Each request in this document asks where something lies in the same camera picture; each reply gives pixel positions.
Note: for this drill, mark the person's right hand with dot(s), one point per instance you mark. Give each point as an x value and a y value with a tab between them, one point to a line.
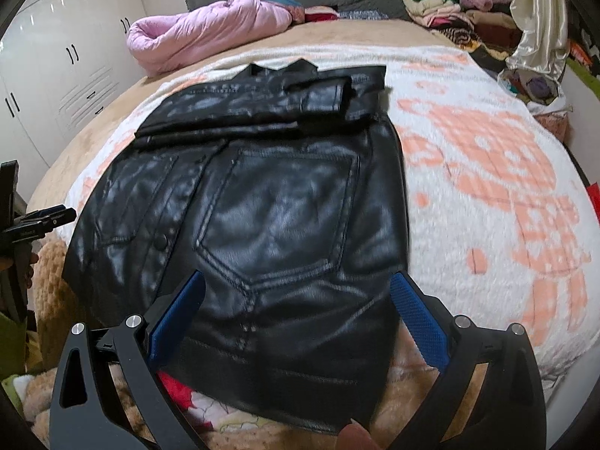
356	438

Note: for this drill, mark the bright green cloth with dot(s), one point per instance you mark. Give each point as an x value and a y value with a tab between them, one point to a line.
11	347

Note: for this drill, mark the pink quilt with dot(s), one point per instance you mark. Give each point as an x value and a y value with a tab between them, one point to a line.
197	33

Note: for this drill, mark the white bag of clothes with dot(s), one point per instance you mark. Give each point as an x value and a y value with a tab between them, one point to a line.
529	89

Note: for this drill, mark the blue patterned cloth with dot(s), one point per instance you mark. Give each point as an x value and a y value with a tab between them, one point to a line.
361	14

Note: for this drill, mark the red folded cloth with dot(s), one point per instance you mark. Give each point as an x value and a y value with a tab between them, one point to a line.
321	14

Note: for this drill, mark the white cot side panel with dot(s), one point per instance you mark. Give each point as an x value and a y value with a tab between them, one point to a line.
583	117

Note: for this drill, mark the teal cloth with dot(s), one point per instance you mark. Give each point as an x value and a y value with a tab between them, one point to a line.
283	1

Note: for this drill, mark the green cloth edge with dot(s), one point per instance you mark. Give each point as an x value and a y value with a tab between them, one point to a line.
583	68

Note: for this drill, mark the black leather jacket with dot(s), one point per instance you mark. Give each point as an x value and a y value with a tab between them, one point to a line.
281	225

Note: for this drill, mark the white pink printed blanket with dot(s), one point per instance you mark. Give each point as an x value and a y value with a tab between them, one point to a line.
492	173

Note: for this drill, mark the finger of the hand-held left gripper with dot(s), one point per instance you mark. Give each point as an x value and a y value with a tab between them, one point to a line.
58	222
49	213

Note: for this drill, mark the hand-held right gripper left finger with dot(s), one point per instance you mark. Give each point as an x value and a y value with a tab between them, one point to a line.
180	314

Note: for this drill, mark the pink fluffy cloth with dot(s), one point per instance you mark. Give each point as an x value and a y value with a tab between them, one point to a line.
553	126

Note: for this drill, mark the pile of folded clothes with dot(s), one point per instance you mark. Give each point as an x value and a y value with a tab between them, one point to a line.
440	9

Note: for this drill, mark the brown floral plush blanket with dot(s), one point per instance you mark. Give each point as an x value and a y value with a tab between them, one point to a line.
281	436

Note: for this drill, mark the white wardrobe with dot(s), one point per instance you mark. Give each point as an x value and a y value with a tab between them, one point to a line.
70	56

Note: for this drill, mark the cream satin curtain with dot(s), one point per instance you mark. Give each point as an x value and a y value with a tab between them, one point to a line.
539	14

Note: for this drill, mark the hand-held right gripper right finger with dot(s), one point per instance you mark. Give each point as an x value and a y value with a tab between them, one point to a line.
419	318

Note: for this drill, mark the tan bed sheet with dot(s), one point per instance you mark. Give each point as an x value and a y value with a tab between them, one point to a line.
375	33

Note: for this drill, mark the heap of small clothes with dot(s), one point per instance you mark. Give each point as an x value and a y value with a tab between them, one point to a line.
579	51

